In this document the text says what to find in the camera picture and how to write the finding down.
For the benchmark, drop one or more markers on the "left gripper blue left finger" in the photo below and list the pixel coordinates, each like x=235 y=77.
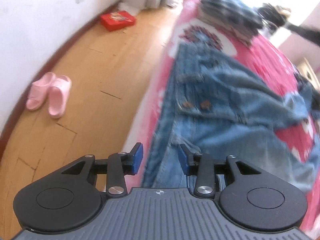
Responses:
x=121 y=164

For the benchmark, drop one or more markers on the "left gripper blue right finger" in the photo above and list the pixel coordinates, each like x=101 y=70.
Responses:
x=201 y=166

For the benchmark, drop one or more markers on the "blue denim jeans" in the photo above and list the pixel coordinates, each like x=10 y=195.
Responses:
x=215 y=105

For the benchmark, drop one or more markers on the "folded beige grey clothes stack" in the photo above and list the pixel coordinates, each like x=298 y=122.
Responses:
x=244 y=35

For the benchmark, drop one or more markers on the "pink floral fleece blanket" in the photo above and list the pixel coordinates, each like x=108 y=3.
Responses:
x=263 y=59

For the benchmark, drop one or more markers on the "cream nightstand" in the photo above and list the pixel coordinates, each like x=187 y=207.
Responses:
x=307 y=71

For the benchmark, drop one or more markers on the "pink slipper right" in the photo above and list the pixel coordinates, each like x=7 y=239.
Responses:
x=58 y=95

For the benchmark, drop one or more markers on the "pink slipper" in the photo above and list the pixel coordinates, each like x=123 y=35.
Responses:
x=38 y=91
x=58 y=95

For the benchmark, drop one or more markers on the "pink slipper left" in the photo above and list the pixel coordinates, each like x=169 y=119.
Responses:
x=38 y=91

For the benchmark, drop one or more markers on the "red gift box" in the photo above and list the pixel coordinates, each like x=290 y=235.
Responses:
x=117 y=20

